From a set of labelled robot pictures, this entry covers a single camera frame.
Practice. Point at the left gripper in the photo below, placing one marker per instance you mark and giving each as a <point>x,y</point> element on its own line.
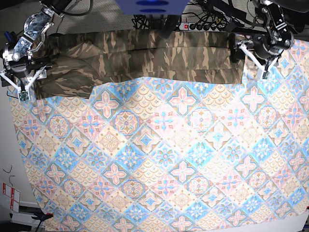
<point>257,45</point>

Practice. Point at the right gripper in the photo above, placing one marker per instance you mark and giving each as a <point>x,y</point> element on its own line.
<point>25,68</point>

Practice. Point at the camouflage T-shirt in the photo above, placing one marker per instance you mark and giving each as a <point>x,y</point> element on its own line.
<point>85,60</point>

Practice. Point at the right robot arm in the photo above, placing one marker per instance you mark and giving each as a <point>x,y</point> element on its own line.
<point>32,39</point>

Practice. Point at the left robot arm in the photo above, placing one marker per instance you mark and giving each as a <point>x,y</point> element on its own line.
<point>277,32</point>

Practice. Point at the white power strip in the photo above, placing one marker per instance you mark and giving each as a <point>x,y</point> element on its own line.
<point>203,26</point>

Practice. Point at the red white label sticker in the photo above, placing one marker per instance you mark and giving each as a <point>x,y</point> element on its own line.
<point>10,197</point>

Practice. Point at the black clamp bottom left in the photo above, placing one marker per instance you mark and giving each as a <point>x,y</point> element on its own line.
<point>41,216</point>

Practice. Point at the patterned tile tablecloth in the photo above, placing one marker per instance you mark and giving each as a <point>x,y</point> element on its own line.
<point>159,155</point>

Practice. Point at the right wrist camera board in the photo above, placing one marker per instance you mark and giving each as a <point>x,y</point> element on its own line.
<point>23,96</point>

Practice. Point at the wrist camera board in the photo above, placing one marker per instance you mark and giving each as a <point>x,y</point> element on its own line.
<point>23,96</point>
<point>265,74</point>

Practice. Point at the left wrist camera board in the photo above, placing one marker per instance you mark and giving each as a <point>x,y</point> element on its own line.
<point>265,74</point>

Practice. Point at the blue handled clamp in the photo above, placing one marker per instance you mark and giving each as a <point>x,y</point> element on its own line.
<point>10,37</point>

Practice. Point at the black post under mount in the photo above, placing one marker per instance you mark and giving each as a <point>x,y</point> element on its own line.
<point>169,26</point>

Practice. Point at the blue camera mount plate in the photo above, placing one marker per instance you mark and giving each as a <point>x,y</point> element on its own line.
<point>152,7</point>

